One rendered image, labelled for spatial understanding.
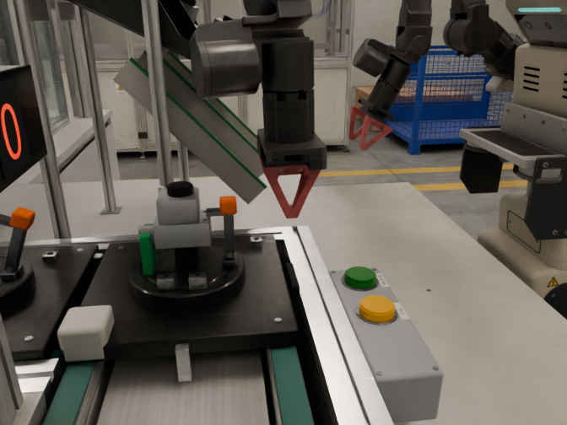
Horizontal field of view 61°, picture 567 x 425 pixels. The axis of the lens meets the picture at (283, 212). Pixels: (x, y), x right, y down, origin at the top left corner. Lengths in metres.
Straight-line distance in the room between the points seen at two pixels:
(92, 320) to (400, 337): 0.32
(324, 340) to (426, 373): 0.11
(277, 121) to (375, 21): 9.01
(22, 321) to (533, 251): 0.95
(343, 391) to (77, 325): 0.27
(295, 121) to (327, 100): 4.24
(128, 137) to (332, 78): 2.00
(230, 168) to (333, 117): 4.06
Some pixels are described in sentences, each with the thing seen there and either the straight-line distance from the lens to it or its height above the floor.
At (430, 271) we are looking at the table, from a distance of 0.89.
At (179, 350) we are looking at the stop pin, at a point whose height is 0.97.
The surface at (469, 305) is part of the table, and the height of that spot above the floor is 0.86.
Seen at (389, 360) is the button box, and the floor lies 0.96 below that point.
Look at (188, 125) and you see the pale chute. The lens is 0.77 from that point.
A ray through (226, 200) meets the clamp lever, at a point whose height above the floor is 1.08.
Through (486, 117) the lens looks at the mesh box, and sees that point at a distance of 5.19.
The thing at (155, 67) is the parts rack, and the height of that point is 1.20.
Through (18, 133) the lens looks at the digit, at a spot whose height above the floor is 1.20.
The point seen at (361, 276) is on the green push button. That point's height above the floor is 0.97.
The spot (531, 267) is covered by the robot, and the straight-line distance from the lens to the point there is 1.10.
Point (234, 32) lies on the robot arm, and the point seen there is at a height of 1.26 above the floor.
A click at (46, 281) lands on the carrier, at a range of 0.67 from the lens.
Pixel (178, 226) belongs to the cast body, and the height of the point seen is 1.05.
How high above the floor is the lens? 1.28
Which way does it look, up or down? 22 degrees down
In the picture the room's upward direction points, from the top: straight up
